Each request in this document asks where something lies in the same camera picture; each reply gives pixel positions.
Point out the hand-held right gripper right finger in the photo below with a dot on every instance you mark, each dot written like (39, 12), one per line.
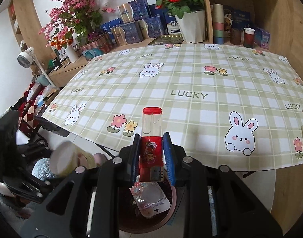
(168, 158)

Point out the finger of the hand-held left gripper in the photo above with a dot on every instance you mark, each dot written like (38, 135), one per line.
(34, 150)
(32, 186)

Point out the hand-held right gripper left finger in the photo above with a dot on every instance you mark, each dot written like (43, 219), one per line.
(134, 161)

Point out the red capped clear bottle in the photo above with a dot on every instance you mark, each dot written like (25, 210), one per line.
(151, 153)

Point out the white green paper cup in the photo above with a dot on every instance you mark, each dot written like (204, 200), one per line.
(69, 158)

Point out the clear plastic package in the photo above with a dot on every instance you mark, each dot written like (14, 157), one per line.
(149, 198)

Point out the brown plastic bin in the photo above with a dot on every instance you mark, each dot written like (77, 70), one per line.
(128, 215)

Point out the red argyle blanket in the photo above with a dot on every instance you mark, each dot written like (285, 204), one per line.
(30, 109)

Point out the checked rabbit print tablecloth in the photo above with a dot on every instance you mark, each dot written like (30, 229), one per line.
(191, 119)

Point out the cardboard box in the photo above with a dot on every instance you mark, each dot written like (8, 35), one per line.
(51, 95)

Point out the white desk fan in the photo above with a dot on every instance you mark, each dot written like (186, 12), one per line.
(25, 59)

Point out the wooden low cabinet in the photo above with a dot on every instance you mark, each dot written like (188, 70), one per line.
(67, 72)

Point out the small green box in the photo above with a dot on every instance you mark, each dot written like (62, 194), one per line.
(51, 64)

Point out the row of small amber bottles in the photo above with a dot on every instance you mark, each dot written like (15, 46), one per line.
(64, 60)

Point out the white vase with orange flowers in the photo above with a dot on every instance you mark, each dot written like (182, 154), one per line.
(70, 53)

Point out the green gold ornate tray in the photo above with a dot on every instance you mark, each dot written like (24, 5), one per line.
(166, 39)

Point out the colourful gift basket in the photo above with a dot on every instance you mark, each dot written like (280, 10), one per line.
(99, 45)

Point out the gold and blue gift box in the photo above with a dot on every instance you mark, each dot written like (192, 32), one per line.
(151, 28)
(128, 33)
(133, 10)

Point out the red rose plant white pot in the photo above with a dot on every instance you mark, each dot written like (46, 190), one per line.
(191, 27)

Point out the blue white emblem box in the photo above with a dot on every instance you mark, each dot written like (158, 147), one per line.
(171, 24)

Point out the blue white flat box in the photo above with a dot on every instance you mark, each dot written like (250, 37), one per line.
(110, 28)

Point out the brown cup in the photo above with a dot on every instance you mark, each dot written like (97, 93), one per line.
(236, 36)

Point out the stack of pastel cups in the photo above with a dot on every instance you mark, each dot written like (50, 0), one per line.
(218, 27)

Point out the red cup white rim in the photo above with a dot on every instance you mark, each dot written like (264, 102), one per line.
(249, 38)

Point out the pink blossom plant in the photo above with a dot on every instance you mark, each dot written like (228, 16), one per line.
(74, 7)

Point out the small blue box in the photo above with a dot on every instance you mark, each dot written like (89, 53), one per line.
(262, 38)

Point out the dark blue printed box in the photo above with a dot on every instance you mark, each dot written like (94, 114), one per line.
(237, 17)

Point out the wooden shelf unit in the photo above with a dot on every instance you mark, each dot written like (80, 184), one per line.
(265, 10)

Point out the wooden wall shelf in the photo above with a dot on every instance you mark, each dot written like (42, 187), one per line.
(25, 12)

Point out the white wall socket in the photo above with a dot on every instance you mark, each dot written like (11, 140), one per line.
(105, 5)

